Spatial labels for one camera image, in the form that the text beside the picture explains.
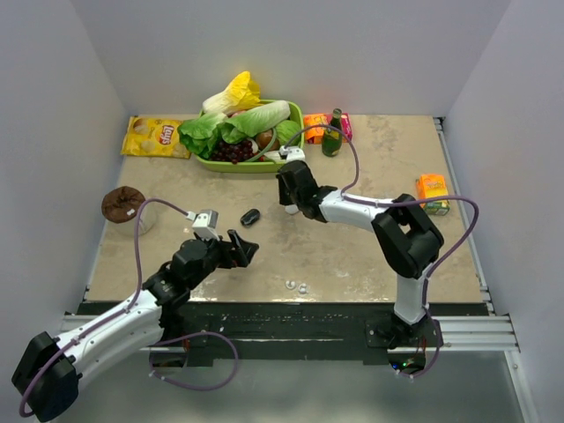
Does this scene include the green glass bottle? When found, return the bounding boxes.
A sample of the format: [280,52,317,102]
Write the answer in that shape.
[322,108,343,157]

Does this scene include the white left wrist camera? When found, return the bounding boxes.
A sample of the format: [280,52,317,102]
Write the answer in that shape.
[186,209,219,241]

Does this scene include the dark red grapes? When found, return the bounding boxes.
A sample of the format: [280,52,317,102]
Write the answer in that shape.
[209,140,258,164]

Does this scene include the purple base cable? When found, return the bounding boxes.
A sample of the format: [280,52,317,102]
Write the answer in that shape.
[395,308,443,379]
[148,330,240,391]

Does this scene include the green plastic basket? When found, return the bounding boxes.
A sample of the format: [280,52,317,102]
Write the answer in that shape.
[197,101,304,174]

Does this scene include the orange juice carton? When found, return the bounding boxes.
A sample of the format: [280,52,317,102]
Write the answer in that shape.
[415,174,450,216]

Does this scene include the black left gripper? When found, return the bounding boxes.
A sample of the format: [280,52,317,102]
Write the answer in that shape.
[187,229,257,290]

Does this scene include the white earbud charging case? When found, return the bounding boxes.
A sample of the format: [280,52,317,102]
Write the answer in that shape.
[285,204,300,215]

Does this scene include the brown topped beige cup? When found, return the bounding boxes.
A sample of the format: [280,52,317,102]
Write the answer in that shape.
[100,186,157,236]

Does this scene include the yellow napa cabbage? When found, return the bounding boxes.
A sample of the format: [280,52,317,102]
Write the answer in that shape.
[202,70,261,115]

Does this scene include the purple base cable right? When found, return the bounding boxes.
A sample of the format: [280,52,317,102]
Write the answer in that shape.
[395,308,443,379]

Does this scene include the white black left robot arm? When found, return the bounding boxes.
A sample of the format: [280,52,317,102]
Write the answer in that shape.
[11,230,259,422]

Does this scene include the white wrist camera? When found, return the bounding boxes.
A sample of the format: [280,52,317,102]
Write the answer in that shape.
[278,146,306,163]
[186,209,219,241]

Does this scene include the green lettuce leaf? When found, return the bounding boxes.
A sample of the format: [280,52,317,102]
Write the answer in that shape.
[177,112,227,160]

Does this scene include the orange pink snack box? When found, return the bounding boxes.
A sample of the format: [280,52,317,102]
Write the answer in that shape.
[303,113,353,145]

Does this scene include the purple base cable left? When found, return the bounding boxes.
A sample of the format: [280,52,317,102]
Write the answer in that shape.
[148,330,240,391]

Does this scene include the brown onion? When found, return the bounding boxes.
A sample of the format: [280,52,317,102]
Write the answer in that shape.
[255,130,279,151]

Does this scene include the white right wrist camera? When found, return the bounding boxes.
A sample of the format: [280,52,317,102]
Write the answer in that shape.
[278,146,306,163]

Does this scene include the yellow Lays chips bag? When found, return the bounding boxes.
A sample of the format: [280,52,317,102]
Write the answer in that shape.
[121,116,190,159]

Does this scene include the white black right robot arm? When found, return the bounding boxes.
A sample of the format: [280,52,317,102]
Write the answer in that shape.
[277,160,444,346]

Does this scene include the black earbud charging case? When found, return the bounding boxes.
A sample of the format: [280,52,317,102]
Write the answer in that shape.
[240,208,261,227]

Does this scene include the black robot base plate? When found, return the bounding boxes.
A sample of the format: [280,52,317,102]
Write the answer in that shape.
[160,301,443,367]

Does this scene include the pale romaine lettuce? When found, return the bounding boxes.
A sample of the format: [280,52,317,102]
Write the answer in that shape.
[219,100,291,144]

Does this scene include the round green cabbage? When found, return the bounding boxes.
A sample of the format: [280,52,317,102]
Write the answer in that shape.
[274,120,301,148]

